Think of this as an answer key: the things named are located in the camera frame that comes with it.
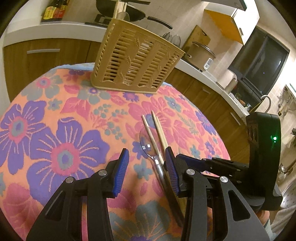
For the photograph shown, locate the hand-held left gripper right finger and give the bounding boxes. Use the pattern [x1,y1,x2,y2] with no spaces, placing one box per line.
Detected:
[163,146,270,241]

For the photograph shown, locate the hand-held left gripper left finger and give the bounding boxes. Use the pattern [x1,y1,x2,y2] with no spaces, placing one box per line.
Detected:
[25,148,130,241]

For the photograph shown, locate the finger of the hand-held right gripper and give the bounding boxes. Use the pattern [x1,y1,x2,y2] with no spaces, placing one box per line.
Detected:
[177,153,249,173]

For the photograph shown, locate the beige plastic utensil basket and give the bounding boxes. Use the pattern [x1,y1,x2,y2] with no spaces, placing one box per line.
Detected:
[91,18,186,94]

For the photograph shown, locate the person's right forearm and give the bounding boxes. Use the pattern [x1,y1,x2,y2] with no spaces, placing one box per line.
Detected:
[258,204,294,239]

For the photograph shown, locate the silver faucet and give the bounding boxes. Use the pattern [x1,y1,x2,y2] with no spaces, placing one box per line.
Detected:
[261,95,272,114]

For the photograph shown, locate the floral table cloth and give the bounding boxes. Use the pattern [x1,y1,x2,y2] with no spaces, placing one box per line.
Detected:
[0,62,232,241]

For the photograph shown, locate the steel thermos bottle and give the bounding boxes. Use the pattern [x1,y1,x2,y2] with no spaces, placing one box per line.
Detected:
[224,77,238,93]

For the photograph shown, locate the white kettle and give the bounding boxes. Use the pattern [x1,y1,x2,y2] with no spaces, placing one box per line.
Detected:
[217,69,236,88]

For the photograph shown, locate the dark window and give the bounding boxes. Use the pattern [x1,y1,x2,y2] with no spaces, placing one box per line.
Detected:
[228,25,290,109]

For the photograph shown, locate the beige rice cooker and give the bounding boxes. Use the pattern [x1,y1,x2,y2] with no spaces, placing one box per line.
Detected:
[184,41,216,71]

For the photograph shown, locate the wooden cutting board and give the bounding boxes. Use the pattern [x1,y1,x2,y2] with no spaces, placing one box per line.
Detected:
[183,25,211,52]

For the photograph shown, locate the wooden lower cabinets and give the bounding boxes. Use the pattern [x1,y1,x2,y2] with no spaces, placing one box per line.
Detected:
[2,38,250,163]

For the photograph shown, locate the white and orange upper cabinet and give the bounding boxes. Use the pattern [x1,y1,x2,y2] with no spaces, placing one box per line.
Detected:
[205,0,260,45]

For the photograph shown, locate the black gas stove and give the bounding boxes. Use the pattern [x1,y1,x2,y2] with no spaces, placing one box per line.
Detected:
[84,14,111,26]

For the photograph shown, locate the white range hood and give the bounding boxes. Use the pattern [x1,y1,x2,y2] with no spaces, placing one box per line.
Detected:
[201,0,247,11]

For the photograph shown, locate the black wok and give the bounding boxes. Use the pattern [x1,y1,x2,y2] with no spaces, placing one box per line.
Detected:
[95,0,173,29]

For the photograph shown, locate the dark sauce bottle red label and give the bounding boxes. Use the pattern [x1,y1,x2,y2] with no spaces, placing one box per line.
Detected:
[58,0,70,18]

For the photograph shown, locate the dark sauce bottle yellow label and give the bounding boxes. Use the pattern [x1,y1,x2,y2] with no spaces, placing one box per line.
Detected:
[42,0,61,20]

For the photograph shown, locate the wall rack with utensils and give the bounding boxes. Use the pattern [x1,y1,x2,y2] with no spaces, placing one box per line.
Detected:
[277,83,296,116]

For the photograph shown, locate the silver cabinet handle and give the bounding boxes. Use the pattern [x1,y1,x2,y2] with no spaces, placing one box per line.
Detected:
[26,49,60,54]

